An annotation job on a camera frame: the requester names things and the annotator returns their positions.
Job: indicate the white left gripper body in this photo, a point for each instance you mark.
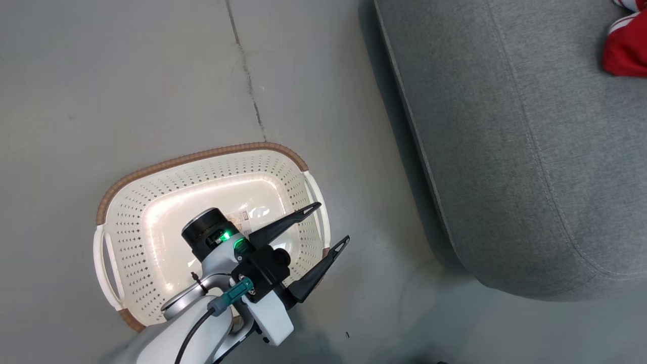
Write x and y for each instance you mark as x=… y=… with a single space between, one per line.
x=273 y=318

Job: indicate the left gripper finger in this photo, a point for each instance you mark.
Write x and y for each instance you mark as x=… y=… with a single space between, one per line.
x=278 y=228
x=313 y=280

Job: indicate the red and white clothing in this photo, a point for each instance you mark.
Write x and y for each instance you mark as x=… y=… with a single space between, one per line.
x=629 y=50

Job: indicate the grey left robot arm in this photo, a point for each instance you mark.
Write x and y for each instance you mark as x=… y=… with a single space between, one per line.
x=156 y=349

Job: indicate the white perforated laundry basket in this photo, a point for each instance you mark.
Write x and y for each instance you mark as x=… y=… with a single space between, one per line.
x=151 y=212

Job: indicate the white label sticker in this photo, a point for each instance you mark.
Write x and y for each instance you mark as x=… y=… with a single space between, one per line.
x=244 y=217

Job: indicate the grey fabric sofa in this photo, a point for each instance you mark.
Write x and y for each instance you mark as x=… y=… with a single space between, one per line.
x=505 y=151

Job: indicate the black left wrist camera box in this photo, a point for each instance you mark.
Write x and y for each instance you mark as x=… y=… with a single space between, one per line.
x=263 y=273

